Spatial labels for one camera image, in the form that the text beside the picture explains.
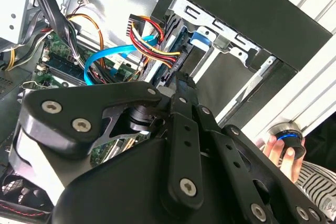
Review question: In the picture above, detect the red yellow disk power wire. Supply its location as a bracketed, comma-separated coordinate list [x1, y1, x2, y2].
[125, 13, 182, 69]

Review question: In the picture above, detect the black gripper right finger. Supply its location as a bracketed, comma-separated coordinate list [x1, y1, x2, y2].
[192, 78, 329, 224]

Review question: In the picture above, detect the round black tool blue ring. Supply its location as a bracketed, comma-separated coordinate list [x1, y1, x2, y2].
[267, 122, 307, 159]

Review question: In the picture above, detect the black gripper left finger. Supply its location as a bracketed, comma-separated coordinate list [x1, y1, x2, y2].
[9, 72, 206, 211]

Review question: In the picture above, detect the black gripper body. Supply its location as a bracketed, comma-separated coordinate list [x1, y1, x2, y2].
[51, 134, 253, 224]

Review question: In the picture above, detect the hard disk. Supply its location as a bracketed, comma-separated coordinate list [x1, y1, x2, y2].
[143, 14, 211, 89]

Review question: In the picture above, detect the person's bare hand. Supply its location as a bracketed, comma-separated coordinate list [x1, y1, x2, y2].
[262, 134, 307, 183]

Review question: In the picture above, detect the blue disk wire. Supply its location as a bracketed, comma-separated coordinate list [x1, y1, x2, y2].
[83, 35, 161, 86]

